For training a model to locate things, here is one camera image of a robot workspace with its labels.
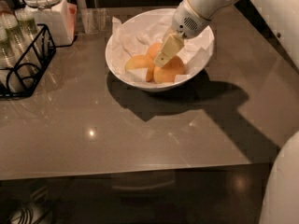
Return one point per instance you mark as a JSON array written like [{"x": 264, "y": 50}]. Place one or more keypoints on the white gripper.
[{"x": 188, "y": 21}]

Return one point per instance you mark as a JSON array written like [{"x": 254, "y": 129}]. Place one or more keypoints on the orange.
[
  {"x": 153, "y": 50},
  {"x": 141, "y": 62},
  {"x": 168, "y": 72}
]

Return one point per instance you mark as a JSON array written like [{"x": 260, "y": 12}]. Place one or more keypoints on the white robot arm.
[{"x": 281, "y": 198}]

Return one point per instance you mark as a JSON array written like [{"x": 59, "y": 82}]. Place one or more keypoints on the white ceramic bowl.
[{"x": 162, "y": 86}]

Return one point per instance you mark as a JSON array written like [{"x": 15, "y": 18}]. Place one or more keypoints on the white paper liner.
[{"x": 140, "y": 34}]

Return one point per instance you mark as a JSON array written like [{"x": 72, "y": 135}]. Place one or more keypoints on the clear drinking glass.
[{"x": 95, "y": 20}]

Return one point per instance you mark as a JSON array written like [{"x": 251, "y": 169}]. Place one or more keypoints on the white lidded ceramic jar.
[{"x": 58, "y": 15}]

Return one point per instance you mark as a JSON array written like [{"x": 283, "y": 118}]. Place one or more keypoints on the clear plastic cup stack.
[{"x": 11, "y": 40}]

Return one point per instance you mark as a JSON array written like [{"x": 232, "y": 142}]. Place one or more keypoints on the black wire cup rack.
[{"x": 22, "y": 79}]

